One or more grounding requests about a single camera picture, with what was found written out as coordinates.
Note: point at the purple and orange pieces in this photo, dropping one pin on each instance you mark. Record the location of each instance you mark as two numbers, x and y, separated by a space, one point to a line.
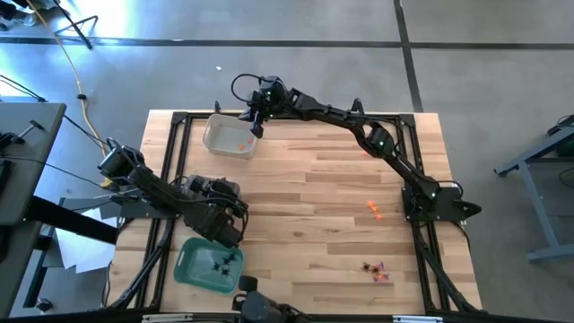
379 276

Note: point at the beige plastic bin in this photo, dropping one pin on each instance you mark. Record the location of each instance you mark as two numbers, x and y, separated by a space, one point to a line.
220 134

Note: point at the white paper sheets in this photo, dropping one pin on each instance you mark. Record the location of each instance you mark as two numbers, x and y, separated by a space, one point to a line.
85 255

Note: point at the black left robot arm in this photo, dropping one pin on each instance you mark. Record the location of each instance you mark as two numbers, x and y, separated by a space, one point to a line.
157 188

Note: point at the blue-grey desk frame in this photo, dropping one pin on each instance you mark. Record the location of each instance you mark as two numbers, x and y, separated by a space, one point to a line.
551 253

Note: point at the black tripod stand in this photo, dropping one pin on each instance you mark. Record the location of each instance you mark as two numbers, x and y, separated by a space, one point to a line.
72 22

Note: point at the green plastic bin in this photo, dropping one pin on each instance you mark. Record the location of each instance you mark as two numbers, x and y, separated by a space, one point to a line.
193 269

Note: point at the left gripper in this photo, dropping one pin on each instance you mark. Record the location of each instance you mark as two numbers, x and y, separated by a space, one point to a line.
215 226

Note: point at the silver metal bracket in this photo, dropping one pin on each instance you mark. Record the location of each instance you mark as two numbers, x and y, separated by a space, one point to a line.
168 318
417 319

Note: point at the dark grey desk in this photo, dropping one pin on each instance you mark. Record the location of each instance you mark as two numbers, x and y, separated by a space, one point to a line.
31 179

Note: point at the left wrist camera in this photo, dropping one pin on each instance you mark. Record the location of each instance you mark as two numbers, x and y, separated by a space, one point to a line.
215 188

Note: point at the black support beam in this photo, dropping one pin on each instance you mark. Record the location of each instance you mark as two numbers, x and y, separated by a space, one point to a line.
67 217

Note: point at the black aluminium rig frame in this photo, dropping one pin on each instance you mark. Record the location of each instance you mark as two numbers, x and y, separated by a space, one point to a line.
193 116

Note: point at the clear grey plastic bin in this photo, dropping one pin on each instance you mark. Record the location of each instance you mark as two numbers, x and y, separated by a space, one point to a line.
193 179

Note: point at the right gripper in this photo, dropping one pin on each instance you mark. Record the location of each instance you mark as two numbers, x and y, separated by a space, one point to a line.
271 96

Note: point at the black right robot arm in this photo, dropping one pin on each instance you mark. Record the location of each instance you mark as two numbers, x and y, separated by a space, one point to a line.
336 116

